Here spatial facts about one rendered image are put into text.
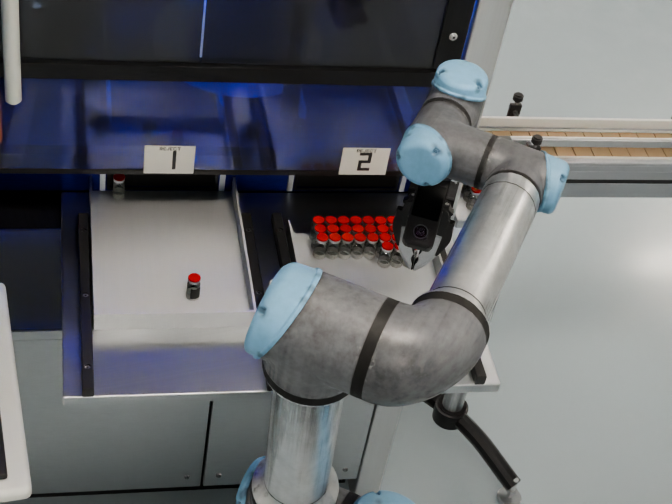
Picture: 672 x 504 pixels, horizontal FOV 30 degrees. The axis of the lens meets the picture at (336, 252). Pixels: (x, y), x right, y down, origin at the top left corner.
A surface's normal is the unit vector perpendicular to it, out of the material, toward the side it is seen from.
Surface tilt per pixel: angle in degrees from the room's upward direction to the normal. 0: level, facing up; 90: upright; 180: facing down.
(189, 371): 0
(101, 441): 90
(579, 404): 0
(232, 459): 90
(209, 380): 0
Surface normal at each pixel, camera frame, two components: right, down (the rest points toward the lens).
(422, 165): -0.37, 0.59
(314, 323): -0.12, -0.18
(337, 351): -0.26, 0.18
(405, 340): 0.18, -0.35
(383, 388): -0.12, 0.61
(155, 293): 0.15, -0.73
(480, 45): 0.16, 0.69
